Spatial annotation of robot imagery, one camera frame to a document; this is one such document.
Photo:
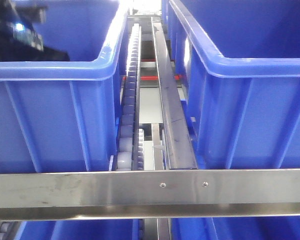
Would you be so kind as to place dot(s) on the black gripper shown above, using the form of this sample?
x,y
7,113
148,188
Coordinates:
x,y
19,40

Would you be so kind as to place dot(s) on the blue target bin left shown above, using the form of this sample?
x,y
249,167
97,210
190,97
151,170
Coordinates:
x,y
62,116

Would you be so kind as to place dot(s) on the blue target bin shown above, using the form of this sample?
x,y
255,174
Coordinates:
x,y
239,64
62,116

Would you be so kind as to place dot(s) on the roller conveyor track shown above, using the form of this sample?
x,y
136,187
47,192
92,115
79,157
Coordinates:
x,y
128,142

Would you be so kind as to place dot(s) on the blue target bin right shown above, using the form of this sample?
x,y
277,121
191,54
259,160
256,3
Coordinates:
x,y
239,64

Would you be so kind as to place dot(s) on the steel front rail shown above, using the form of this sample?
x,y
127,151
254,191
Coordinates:
x,y
149,194

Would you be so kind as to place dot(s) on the steel divider rail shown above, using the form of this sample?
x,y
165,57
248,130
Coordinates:
x,y
177,141

